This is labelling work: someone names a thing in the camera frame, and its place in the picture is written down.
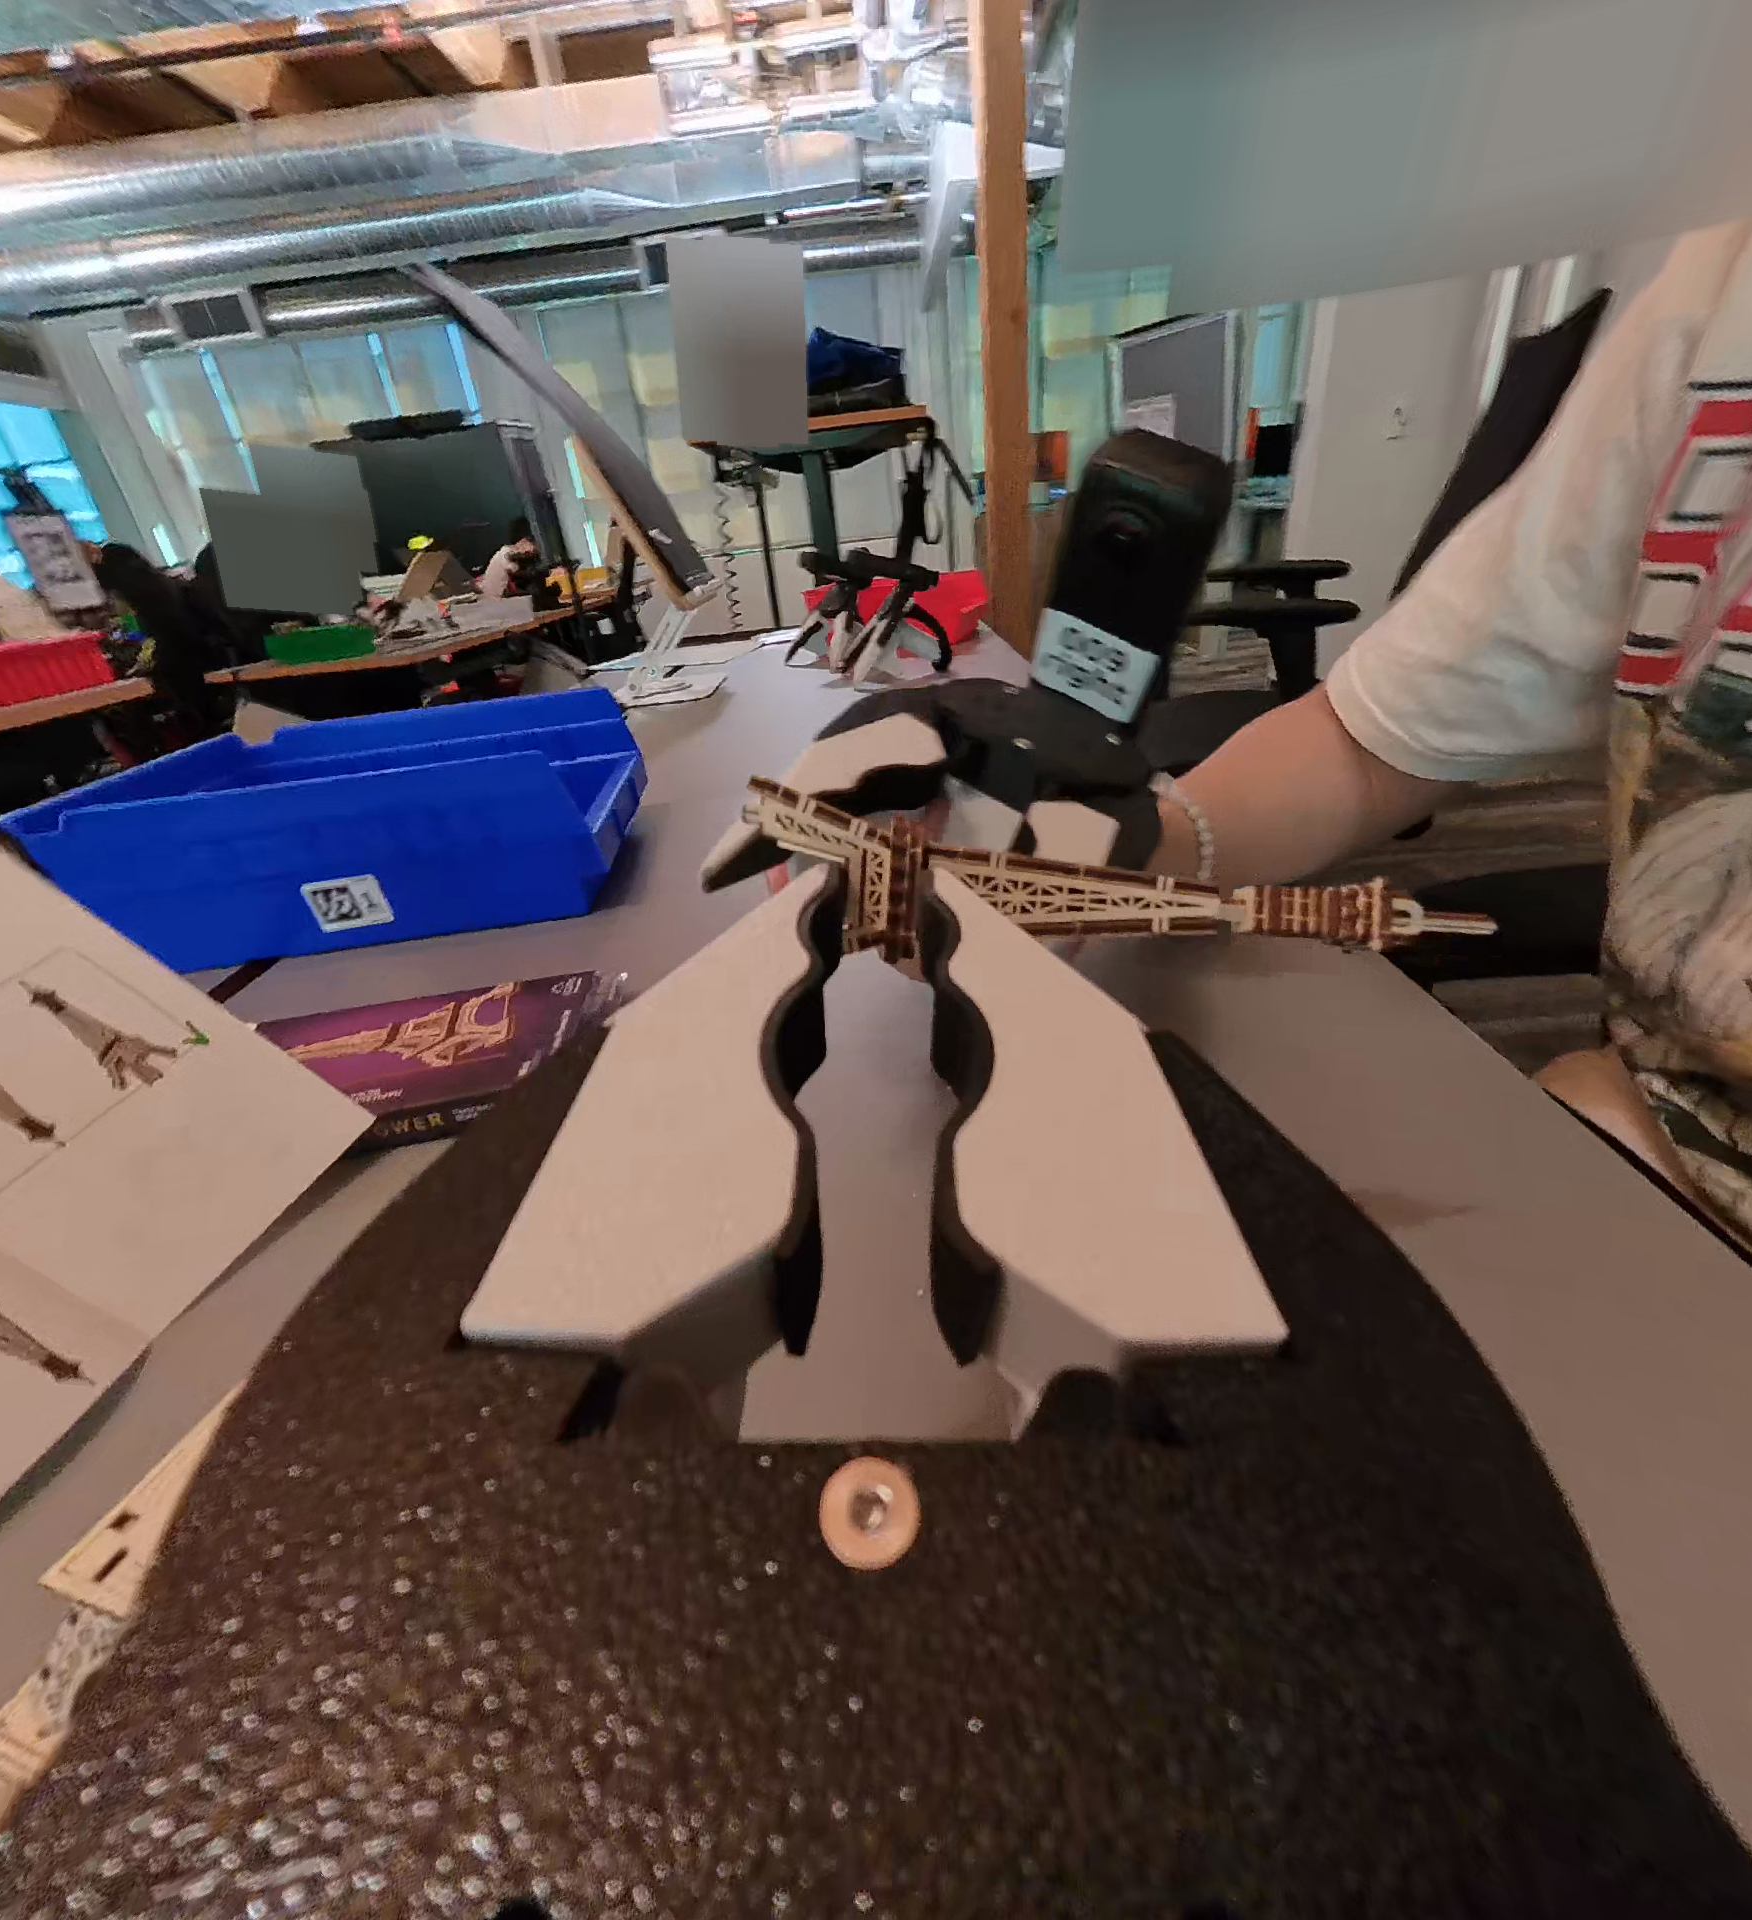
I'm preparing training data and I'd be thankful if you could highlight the purple puzzle box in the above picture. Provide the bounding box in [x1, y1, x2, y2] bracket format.
[259, 967, 630, 1154]

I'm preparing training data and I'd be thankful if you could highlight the wooden standing desk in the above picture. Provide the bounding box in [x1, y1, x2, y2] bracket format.
[688, 403, 953, 632]

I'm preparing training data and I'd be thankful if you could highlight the blue plastic bin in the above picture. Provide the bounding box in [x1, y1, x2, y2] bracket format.
[0, 688, 650, 978]

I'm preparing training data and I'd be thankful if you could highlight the grey desk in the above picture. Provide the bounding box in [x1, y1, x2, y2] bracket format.
[0, 630, 1752, 1920]

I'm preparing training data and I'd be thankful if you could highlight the red plastic bin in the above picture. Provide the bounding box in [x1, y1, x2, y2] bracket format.
[802, 572, 992, 652]
[0, 630, 116, 724]

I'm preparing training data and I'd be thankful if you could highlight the silver ventilation duct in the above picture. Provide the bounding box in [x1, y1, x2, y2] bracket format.
[0, 82, 967, 309]

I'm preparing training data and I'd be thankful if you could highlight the white instruction sheet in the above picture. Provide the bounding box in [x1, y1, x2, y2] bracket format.
[0, 799, 376, 1591]

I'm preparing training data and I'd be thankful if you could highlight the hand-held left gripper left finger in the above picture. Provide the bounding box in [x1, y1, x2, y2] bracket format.
[459, 870, 836, 1367]

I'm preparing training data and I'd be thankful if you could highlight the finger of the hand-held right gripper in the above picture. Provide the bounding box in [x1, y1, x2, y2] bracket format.
[700, 710, 956, 895]
[950, 787, 1122, 874]

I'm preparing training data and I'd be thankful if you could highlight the blue bag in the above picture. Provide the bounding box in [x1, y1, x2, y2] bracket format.
[805, 326, 909, 414]

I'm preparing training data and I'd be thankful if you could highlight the wooden post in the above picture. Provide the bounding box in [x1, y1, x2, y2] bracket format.
[969, 0, 1045, 661]

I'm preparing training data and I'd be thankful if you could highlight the pearl bead bracelet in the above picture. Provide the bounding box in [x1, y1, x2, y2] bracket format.
[1152, 769, 1221, 890]

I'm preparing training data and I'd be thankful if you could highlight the dark tilted panel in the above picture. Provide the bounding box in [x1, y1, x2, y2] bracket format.
[410, 263, 718, 611]

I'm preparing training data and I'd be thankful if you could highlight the black office chair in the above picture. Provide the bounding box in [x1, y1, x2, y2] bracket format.
[1392, 290, 1613, 602]
[1198, 559, 1362, 699]

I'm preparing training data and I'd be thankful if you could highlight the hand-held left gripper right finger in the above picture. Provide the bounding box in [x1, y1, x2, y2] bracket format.
[933, 897, 1293, 1413]

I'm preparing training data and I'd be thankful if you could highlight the wooden puzzle frame strip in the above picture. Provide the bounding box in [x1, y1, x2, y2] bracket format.
[0, 1387, 244, 1876]

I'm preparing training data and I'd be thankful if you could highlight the wooden tower model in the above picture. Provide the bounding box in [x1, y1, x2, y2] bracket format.
[741, 777, 1499, 983]

